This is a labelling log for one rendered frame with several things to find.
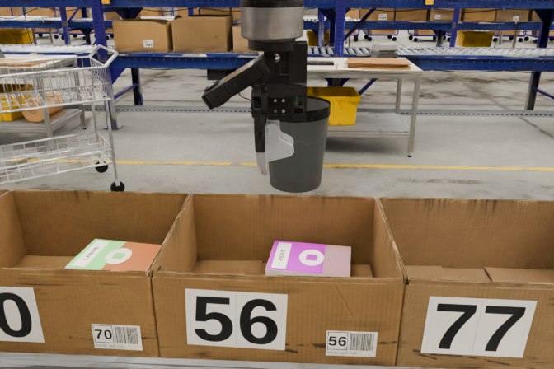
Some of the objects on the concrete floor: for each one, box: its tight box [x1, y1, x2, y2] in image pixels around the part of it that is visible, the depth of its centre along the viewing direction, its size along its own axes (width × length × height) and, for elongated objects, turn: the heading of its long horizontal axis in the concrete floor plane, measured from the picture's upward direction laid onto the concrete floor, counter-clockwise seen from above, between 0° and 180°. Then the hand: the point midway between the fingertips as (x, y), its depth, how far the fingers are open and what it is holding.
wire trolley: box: [0, 44, 125, 191], centre depth 328 cm, size 107×56×103 cm, turn 122°
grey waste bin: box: [267, 96, 331, 193], centre depth 356 cm, size 50×50×64 cm
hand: (260, 166), depth 75 cm, fingers closed
